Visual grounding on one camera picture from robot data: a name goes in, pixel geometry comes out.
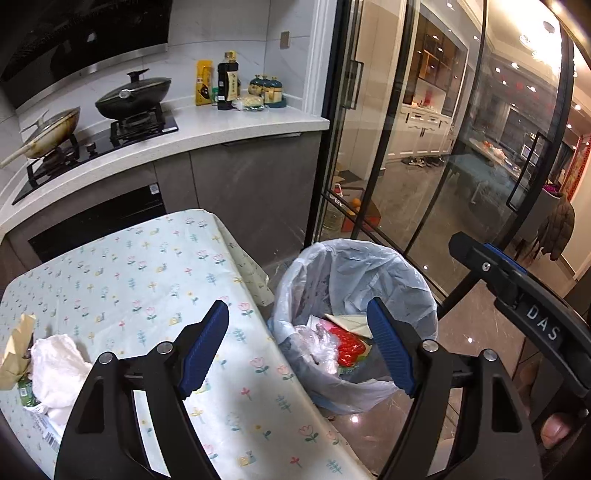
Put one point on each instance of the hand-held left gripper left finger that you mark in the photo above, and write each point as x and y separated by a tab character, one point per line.
205	355

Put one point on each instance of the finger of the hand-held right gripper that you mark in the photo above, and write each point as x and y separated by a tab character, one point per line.
505	257
480	263

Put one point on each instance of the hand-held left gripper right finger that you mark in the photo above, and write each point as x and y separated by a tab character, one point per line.
390	350

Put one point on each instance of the red plastic bag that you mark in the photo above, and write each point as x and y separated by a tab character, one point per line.
351	346

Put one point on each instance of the trash bin with translucent liner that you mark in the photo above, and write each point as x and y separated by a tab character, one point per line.
351	272

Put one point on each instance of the white tissue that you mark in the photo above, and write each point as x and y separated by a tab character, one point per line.
55	369

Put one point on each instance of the small green packet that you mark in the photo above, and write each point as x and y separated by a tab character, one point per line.
27	392

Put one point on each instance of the torn paper bag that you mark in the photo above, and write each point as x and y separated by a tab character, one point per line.
16	350

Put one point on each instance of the person's right hand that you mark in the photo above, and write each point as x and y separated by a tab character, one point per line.
556	431

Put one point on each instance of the brown hanging coat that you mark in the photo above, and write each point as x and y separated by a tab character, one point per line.
556	230

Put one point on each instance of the floral tablecloth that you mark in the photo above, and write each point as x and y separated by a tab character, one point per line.
161	277

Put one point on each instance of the dining table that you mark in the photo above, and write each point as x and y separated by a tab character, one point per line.
475	168

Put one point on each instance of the cardboard box with oranges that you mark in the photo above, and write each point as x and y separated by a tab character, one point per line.
364	217

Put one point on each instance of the white sideboard cabinet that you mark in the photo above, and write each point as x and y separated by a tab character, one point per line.
420	134

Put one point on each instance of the clear plastic water jug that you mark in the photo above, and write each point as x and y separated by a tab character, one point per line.
336	212

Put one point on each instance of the black built-in oven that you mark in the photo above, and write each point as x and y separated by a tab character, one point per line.
92	217

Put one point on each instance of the wooden display cabinet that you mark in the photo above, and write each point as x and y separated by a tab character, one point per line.
434	60

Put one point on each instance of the black framed glass sliding door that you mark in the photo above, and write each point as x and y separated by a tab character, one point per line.
392	69

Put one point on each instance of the black gas stove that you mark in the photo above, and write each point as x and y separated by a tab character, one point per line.
60	174

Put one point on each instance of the black wok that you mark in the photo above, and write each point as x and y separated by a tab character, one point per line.
138	110

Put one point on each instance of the pale food bag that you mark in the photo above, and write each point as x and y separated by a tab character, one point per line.
249	104

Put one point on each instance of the small green jar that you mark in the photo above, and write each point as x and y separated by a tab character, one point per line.
215	97

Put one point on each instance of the beige wok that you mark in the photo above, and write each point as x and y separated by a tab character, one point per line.
51	141

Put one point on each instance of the seasoning jar set with tray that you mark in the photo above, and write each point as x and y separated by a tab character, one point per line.
272	92

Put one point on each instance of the dark sauce bottle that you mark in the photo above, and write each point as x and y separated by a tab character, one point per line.
227	85

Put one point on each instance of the yellow seasoning packet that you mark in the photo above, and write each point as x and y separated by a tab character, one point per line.
203	83

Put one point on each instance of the glass wok lid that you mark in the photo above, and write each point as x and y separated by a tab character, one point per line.
51	122

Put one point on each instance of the black range hood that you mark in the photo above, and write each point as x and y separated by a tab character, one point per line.
69	37

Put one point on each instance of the wall socket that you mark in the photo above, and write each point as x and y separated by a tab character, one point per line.
285	39

